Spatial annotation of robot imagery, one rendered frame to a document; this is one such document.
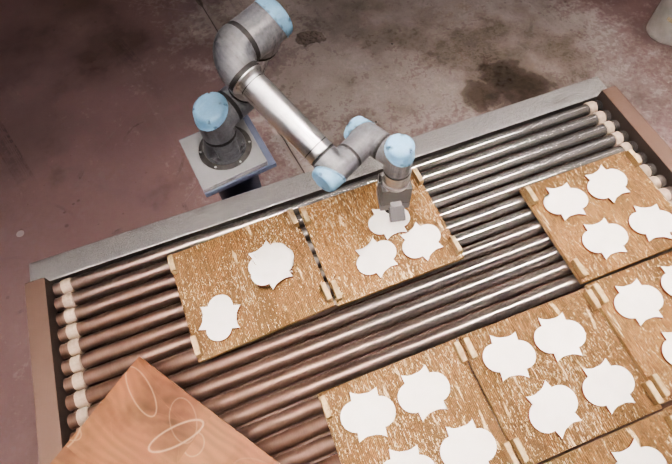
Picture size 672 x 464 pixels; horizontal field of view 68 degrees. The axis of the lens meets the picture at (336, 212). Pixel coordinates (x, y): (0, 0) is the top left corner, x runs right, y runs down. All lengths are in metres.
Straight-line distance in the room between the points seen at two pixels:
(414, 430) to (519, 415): 0.28
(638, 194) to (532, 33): 2.03
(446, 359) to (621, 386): 0.45
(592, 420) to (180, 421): 1.04
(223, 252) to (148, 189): 1.43
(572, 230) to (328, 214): 0.76
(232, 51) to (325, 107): 1.85
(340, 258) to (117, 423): 0.73
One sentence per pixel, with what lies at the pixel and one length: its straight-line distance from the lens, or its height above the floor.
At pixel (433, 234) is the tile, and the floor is 0.95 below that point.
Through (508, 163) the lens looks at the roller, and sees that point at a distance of 1.80.
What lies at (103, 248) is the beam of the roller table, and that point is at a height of 0.92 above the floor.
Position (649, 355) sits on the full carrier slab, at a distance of 1.66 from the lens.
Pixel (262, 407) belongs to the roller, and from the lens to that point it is 1.45.
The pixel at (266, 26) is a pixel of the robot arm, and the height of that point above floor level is 1.48.
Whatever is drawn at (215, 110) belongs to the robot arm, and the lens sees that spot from 1.65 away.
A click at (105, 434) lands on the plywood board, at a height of 1.04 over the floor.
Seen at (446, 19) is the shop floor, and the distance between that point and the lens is 3.68.
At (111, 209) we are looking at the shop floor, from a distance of 2.97.
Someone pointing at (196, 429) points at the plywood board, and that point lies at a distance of 1.35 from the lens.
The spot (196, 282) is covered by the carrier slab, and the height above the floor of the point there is 0.94.
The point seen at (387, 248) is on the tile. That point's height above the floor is 0.95.
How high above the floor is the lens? 2.34
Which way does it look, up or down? 61 degrees down
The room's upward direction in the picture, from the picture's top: 3 degrees counter-clockwise
